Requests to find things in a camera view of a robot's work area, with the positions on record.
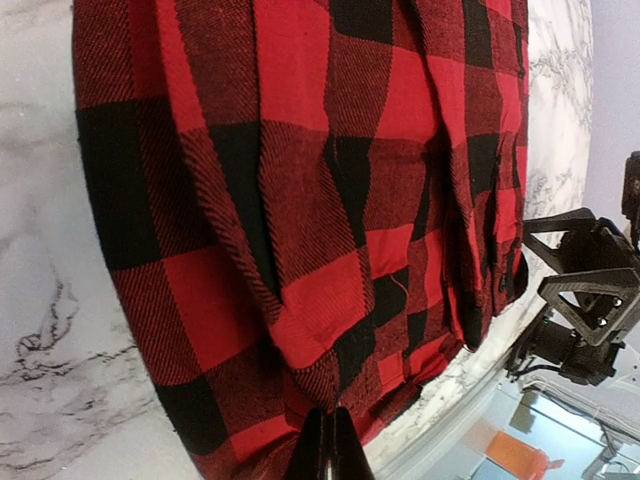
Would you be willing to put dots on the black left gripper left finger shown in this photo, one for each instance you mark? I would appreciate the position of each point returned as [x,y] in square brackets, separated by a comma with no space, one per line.
[311,455]

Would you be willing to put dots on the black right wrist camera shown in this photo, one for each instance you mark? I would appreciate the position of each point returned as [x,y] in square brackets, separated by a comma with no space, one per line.
[630,194]

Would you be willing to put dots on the orange object below table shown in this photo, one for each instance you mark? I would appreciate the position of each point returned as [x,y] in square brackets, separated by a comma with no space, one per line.
[516,457]

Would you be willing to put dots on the red black plaid shirt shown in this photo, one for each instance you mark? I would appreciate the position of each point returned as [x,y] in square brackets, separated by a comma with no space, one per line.
[302,204]

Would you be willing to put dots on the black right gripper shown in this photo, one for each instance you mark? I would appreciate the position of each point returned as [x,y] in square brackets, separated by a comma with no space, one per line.
[591,304]

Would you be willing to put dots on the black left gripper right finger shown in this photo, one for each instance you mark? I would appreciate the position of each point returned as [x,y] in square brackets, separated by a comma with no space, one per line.
[349,461]

